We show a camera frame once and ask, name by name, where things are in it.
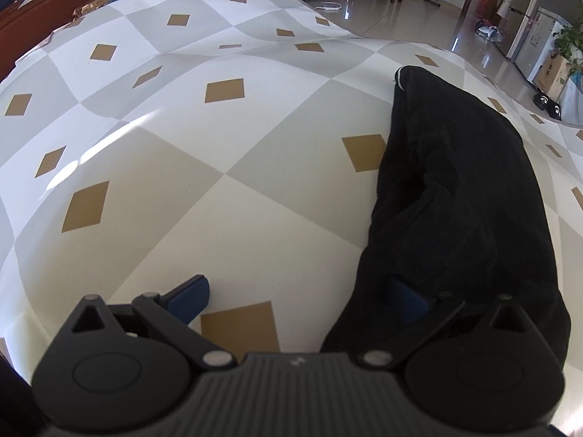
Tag white small fridge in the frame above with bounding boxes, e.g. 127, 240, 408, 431
514, 7, 570, 80

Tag checkered diamond pattern tablecloth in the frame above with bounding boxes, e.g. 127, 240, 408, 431
0, 0, 583, 437

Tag silver refrigerator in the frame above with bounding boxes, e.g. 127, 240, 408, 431
501, 0, 547, 58

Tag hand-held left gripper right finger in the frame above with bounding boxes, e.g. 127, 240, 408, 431
357, 277, 533, 371

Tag potted vine plant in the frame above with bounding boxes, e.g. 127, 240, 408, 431
553, 23, 583, 74

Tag plastic bags on floor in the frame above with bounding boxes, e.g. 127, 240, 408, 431
474, 20, 502, 42

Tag cardboard box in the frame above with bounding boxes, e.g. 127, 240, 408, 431
533, 55, 570, 96

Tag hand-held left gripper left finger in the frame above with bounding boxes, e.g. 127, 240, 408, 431
70, 274, 238, 371

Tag black t-shirt red print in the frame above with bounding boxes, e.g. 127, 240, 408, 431
321, 64, 572, 374

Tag grey covered side table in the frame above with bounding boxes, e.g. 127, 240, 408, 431
560, 73, 583, 128

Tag brown wooden cabinet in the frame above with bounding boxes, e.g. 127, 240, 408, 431
0, 0, 101, 83

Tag brown patterned packet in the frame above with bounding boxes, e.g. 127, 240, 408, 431
73, 0, 107, 18

